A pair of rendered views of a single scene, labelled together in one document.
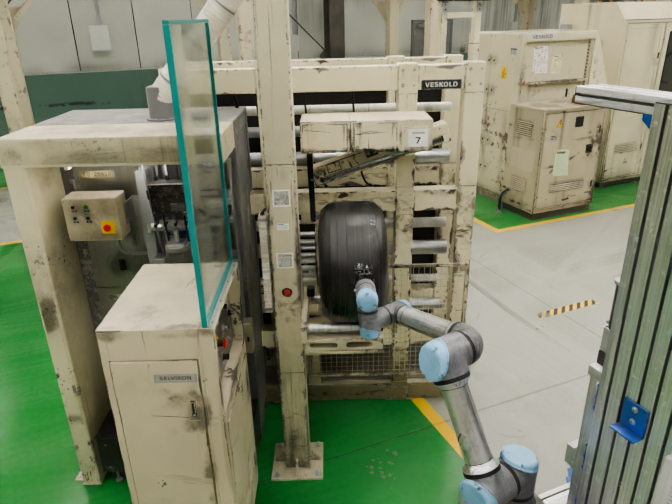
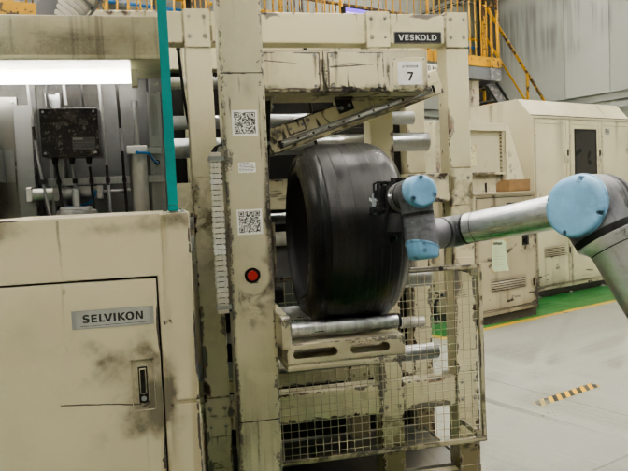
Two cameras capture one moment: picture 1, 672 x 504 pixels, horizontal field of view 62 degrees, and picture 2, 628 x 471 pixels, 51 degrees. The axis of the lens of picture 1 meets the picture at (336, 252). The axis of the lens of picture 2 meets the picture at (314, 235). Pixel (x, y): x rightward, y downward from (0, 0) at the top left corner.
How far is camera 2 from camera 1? 1.08 m
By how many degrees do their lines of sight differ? 23
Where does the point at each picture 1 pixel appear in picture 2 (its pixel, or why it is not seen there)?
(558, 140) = not seen: hidden behind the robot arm
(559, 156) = (496, 248)
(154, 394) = (69, 355)
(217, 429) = (185, 428)
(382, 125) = (364, 55)
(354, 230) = (355, 159)
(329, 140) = (296, 74)
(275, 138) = (236, 35)
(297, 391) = (268, 455)
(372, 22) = not seen: hidden behind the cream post
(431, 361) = (577, 200)
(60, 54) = not seen: outside the picture
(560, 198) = (505, 299)
